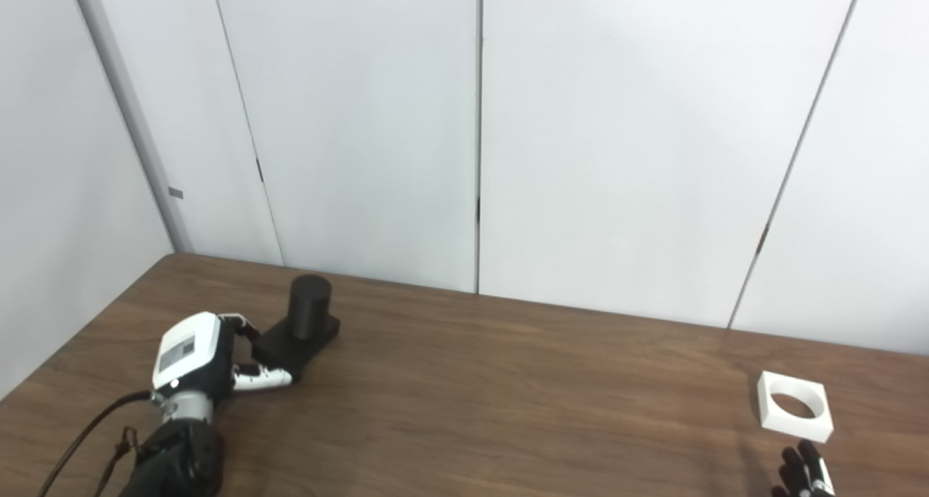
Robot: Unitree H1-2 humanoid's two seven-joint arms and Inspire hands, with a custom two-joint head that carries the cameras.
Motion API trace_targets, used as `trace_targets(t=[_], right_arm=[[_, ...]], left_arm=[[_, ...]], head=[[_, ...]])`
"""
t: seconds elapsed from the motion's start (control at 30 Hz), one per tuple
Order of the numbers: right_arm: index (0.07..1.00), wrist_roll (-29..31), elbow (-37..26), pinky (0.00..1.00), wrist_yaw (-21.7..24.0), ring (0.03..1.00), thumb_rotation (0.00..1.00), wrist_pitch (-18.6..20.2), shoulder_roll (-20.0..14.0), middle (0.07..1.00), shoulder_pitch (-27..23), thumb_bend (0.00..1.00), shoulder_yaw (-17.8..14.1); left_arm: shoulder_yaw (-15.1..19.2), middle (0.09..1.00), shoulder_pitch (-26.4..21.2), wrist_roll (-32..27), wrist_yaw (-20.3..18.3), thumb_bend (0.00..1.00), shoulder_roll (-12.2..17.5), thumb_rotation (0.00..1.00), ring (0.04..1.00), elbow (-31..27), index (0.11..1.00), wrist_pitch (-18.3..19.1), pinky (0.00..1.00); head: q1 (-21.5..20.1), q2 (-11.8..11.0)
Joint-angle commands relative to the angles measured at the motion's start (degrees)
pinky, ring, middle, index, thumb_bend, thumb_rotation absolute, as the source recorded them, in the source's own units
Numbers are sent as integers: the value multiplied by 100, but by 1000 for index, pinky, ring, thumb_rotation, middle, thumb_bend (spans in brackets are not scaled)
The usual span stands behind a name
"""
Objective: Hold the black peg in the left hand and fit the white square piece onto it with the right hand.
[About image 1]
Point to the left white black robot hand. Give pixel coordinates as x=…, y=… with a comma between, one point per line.
x=189, y=352

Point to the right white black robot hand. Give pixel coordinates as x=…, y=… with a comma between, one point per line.
x=805, y=479

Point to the white square piece with hole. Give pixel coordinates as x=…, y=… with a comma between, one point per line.
x=769, y=419

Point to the black peg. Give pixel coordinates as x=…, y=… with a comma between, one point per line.
x=308, y=312

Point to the black wall panel clip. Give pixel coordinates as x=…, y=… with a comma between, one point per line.
x=259, y=169

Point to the gray wall corner post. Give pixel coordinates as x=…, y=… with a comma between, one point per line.
x=131, y=105

